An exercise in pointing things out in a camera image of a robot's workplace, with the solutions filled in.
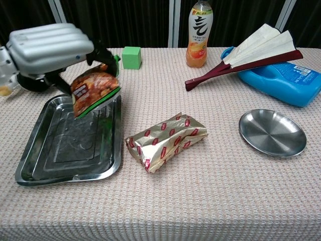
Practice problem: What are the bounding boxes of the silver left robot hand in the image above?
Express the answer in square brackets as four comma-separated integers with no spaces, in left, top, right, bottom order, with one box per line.
[6,23,121,96]

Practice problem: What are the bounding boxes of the green snack bag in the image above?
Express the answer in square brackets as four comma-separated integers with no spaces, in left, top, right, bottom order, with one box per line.
[70,54,122,119]

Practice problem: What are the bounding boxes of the silver snack bag red print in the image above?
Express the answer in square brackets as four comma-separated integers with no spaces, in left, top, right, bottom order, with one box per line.
[124,112,209,174]

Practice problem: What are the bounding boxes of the black white plush toy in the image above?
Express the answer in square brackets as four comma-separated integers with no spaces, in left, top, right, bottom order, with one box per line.
[0,73,55,98]

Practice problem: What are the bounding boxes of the black pleated curtain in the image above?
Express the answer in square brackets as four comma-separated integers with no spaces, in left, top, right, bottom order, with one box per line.
[0,0,321,50]

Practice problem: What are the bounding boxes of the green foam cube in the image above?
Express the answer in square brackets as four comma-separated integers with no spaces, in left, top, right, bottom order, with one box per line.
[122,46,142,70]

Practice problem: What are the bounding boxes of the rectangular steel tray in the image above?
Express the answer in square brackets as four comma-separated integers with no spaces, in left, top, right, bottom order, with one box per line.
[15,93,123,187]

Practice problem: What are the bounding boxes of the orange drink bottle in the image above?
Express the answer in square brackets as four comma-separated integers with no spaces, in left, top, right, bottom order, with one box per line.
[186,0,214,69]

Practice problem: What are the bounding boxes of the beige woven tablecloth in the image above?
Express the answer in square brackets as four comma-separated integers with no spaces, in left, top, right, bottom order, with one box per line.
[0,47,321,241]

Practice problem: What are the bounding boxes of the folding fan maroon ribs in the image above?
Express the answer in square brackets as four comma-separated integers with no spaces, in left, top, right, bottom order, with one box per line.
[185,23,303,92]

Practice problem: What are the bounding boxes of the round steel plate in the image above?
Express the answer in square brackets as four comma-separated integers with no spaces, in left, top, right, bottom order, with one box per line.
[238,108,307,158]

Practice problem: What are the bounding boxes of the blue detergent bottle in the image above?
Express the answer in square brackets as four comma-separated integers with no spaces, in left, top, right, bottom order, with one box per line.
[220,46,321,108]

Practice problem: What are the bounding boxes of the grey metal frame post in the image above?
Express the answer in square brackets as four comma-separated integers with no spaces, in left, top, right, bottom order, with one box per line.
[275,0,298,32]
[47,0,68,25]
[168,0,182,48]

